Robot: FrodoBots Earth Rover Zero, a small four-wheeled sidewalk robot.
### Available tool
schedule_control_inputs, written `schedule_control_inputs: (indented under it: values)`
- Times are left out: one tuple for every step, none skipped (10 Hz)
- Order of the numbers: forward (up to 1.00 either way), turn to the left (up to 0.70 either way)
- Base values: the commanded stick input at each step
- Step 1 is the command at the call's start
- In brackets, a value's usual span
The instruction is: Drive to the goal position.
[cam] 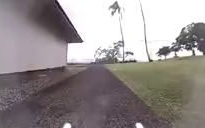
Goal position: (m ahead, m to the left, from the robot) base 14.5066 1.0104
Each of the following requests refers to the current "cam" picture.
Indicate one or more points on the grey building with dark roof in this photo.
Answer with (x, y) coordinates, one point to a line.
(26, 40)

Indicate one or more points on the small dark tree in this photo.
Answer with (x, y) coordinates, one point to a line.
(164, 51)

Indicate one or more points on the robot's own part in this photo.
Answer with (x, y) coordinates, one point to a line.
(67, 125)
(139, 125)

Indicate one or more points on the green grass field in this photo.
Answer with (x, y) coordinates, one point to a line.
(163, 80)

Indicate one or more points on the short palm tree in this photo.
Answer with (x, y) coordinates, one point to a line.
(122, 40)

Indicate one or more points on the dark asphalt path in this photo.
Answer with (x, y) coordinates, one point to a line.
(93, 96)

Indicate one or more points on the tall leaning palm tree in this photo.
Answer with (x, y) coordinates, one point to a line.
(145, 36)

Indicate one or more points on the large dark round tree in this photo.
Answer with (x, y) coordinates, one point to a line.
(195, 36)

